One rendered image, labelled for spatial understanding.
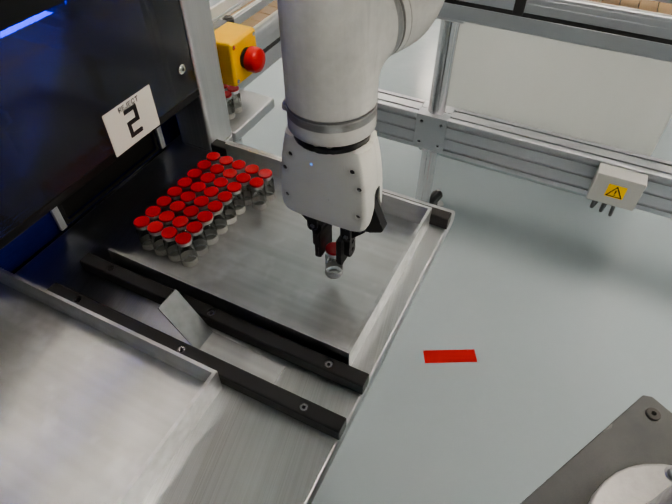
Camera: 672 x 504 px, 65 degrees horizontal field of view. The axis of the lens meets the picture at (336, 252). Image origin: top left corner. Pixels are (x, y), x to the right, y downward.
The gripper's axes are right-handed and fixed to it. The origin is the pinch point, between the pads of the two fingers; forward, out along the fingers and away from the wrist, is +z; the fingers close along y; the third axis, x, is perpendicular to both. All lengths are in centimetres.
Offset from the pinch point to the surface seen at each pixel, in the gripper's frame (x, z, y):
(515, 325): 76, 96, 26
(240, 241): 0.9, 7.5, -14.9
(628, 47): 92, 10, 27
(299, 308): -5.5, 7.7, -2.1
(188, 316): -14.1, 4.6, -11.5
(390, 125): 94, 47, -29
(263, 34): 50, 3, -41
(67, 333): -21.0, 7.4, -24.6
